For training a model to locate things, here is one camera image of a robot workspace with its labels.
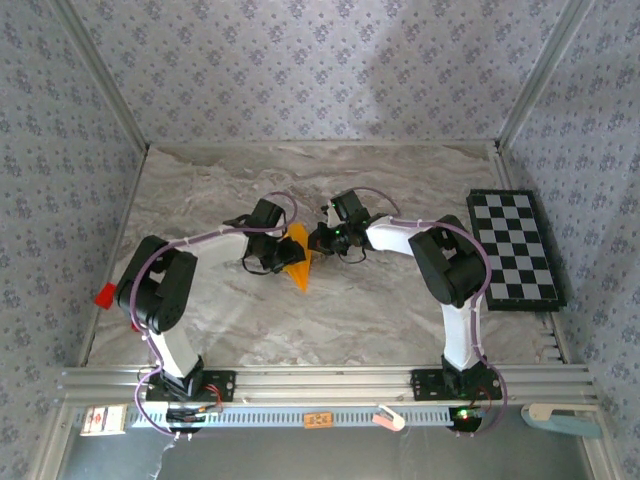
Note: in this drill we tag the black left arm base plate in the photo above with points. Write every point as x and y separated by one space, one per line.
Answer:
225 385

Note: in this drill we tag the aluminium mounting rail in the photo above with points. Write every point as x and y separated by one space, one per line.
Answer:
320 385

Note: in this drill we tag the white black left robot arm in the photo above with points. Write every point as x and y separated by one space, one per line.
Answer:
172 350

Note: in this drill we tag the teal beige tool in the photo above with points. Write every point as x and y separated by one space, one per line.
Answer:
565 422

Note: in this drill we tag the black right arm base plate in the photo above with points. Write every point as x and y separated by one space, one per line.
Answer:
422 385

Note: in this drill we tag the orange tag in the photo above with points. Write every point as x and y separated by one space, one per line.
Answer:
318 420

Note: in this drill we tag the black grey checkerboard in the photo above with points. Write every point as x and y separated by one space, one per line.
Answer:
520 250

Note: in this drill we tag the small red block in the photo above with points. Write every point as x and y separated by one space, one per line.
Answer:
105 295

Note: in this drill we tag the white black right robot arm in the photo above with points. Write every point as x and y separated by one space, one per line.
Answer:
462 335

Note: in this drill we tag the aluminium frame post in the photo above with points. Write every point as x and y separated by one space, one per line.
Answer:
542 75
100 75

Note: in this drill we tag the white card with red print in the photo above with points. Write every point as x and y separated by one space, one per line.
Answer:
104 419

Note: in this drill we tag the pink white clip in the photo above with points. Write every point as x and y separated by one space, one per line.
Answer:
389 419

